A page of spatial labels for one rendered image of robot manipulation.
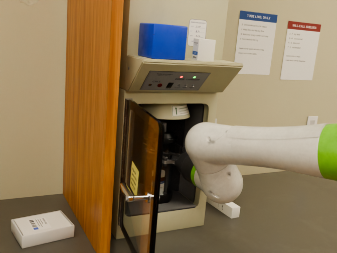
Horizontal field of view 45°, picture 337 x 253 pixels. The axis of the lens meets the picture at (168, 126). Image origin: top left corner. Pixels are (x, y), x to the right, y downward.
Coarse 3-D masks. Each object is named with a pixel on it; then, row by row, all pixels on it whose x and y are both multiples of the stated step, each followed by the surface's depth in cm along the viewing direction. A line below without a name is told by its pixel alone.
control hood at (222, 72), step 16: (128, 64) 113; (144, 64) 105; (160, 64) 107; (176, 64) 109; (192, 64) 111; (208, 64) 113; (224, 64) 115; (240, 64) 118; (128, 80) 113; (208, 80) 120; (224, 80) 122
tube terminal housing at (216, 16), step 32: (128, 0) 111; (160, 0) 114; (192, 0) 119; (224, 0) 123; (128, 32) 112; (224, 32) 126; (128, 96) 117; (160, 96) 122; (192, 96) 127; (160, 224) 133; (192, 224) 139
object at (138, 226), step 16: (128, 112) 114; (144, 112) 98; (128, 128) 114; (144, 128) 98; (160, 128) 88; (128, 144) 114; (144, 144) 98; (160, 144) 89; (128, 160) 114; (144, 160) 98; (128, 176) 114; (144, 176) 98; (144, 192) 98; (128, 208) 114; (144, 208) 98; (128, 224) 114; (144, 224) 98; (128, 240) 114; (144, 240) 98
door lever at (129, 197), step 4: (120, 184) 101; (124, 184) 100; (120, 188) 101; (124, 188) 98; (128, 188) 98; (124, 192) 96; (128, 192) 96; (128, 196) 94; (132, 196) 94; (136, 196) 94; (140, 196) 95; (144, 196) 95; (148, 196) 95; (128, 200) 94; (132, 200) 94; (148, 200) 95
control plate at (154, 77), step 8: (152, 72) 109; (160, 72) 110; (168, 72) 111; (176, 72) 112; (184, 72) 113; (192, 72) 114; (200, 72) 115; (144, 80) 111; (152, 80) 112; (160, 80) 113; (168, 80) 114; (176, 80) 115; (184, 80) 116; (192, 80) 117; (200, 80) 118; (144, 88) 115; (152, 88) 116; (160, 88) 117; (168, 88) 118; (176, 88) 119; (184, 88) 120; (192, 88) 121
